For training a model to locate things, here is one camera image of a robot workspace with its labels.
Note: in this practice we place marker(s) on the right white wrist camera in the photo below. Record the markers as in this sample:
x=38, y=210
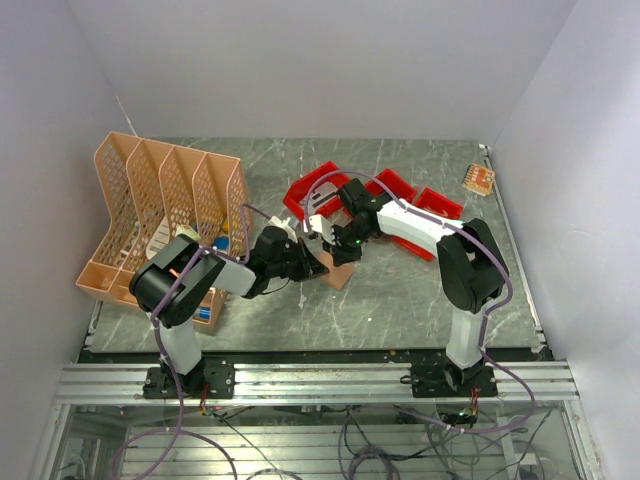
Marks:
x=317, y=226

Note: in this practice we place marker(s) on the white credit card stack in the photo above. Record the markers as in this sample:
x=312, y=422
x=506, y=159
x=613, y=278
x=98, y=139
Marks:
x=323, y=200

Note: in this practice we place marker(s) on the red bin pair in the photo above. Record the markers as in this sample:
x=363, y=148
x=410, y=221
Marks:
x=436, y=203
x=395, y=185

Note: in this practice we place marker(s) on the blue capped bottle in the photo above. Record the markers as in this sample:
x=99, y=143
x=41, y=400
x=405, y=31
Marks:
x=203, y=314

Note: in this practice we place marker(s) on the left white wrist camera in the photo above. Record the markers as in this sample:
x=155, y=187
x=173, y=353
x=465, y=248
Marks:
x=283, y=224

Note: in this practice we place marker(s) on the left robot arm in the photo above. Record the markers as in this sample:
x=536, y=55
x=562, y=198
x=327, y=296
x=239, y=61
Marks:
x=172, y=285

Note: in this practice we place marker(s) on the red bin front pair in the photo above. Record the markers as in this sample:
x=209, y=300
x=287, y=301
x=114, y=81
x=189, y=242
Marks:
x=395, y=185

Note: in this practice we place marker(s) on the yellow blue toy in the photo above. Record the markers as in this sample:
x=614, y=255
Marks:
x=223, y=240

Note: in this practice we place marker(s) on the aluminium rail frame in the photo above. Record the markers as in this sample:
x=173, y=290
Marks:
x=296, y=384

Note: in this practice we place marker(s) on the white ruler card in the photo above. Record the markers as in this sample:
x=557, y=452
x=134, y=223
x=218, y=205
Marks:
x=159, y=239

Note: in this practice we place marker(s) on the peach file organizer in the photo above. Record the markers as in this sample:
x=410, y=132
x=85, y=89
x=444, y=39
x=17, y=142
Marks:
x=145, y=180

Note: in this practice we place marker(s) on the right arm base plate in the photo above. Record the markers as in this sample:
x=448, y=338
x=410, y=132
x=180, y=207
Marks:
x=440, y=380

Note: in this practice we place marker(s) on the green white carton box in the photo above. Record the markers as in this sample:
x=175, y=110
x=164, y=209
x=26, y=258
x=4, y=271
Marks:
x=187, y=231

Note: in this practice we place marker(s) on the red bin with cards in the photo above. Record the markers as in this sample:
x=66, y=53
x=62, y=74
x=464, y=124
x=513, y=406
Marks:
x=327, y=172

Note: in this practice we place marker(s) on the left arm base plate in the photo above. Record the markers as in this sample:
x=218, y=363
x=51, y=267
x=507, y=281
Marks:
x=211, y=378

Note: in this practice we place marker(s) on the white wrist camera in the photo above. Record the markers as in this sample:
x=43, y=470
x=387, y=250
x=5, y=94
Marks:
x=283, y=224
x=317, y=226

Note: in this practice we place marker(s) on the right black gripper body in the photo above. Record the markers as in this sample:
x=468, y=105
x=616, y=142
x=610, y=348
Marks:
x=350, y=235

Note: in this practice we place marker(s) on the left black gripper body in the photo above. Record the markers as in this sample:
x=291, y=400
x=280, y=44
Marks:
x=292, y=261

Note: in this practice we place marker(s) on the brown leather card holder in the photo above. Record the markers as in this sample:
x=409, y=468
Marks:
x=336, y=277

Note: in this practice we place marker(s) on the orange spiral notepad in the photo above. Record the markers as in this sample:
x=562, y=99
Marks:
x=479, y=179

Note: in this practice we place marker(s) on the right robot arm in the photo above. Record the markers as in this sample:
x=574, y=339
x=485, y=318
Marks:
x=472, y=270

